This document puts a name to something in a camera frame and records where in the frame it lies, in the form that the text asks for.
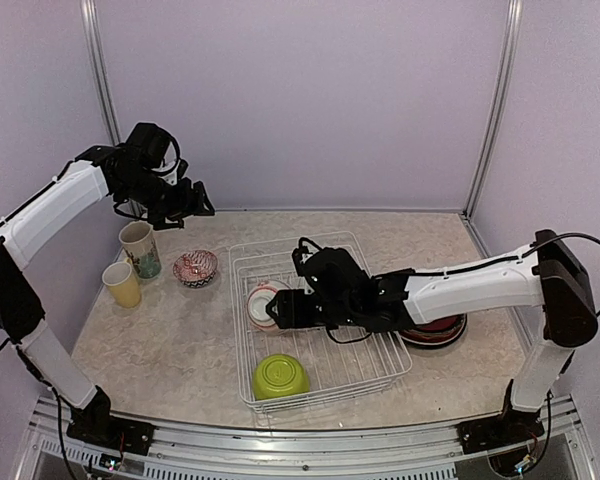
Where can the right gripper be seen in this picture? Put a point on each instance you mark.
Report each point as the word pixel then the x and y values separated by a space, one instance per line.
pixel 291 311

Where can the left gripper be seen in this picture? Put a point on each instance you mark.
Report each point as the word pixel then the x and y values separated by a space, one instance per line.
pixel 185 205

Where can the white red patterned bowl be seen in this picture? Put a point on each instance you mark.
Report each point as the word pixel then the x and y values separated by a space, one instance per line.
pixel 257 300

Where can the teal floral mug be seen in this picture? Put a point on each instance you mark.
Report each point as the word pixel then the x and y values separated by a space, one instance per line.
pixel 138 242

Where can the blue white patterned bowl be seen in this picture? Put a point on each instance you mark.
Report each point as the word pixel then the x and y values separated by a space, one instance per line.
pixel 195 269

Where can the lime green bowl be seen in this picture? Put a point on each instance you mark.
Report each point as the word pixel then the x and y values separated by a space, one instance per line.
pixel 278 376

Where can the pale yellow cup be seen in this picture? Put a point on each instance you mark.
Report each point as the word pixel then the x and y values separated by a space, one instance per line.
pixel 120 280

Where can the black rimmed beige plate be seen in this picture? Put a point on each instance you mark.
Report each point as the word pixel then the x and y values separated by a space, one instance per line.
pixel 435 340

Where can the red teal floral plate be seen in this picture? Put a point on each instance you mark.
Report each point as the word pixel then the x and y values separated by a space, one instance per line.
pixel 430 332

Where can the pink polka dot plate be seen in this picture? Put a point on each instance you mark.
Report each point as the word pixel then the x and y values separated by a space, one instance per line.
pixel 417 333

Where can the teal red flower plate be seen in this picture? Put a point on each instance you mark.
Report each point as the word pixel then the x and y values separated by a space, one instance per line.
pixel 444 324

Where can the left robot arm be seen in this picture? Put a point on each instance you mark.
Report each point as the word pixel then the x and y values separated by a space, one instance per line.
pixel 123 173

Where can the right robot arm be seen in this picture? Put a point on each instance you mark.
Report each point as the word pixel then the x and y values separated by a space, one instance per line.
pixel 545 273

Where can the white wire dish rack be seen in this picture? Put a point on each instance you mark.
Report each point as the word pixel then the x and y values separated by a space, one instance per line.
pixel 336 371

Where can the left aluminium frame post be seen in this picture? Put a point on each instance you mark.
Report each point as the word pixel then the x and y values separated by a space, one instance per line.
pixel 98 67

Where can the aluminium frame post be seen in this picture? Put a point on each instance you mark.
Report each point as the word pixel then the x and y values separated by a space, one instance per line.
pixel 98 67
pixel 497 108

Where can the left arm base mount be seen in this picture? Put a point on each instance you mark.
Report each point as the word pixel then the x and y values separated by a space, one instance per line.
pixel 117 433

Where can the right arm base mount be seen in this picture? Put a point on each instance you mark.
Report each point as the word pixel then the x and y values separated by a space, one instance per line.
pixel 492 432

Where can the front aluminium rail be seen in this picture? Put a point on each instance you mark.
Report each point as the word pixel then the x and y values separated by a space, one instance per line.
pixel 184 450

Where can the right aluminium frame post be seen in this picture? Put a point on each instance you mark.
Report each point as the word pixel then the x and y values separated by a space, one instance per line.
pixel 497 108

